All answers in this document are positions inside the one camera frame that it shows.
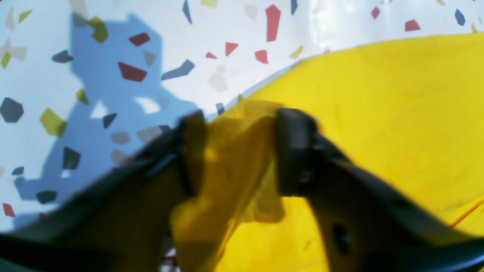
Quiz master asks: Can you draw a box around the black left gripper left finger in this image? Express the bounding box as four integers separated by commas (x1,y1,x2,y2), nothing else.
1,110,207,272

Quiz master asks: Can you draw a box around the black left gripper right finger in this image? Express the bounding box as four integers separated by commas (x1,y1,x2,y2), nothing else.
276,108,484,272

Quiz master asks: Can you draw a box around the yellow orange T-shirt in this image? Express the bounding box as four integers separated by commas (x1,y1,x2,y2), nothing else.
172,33,484,272

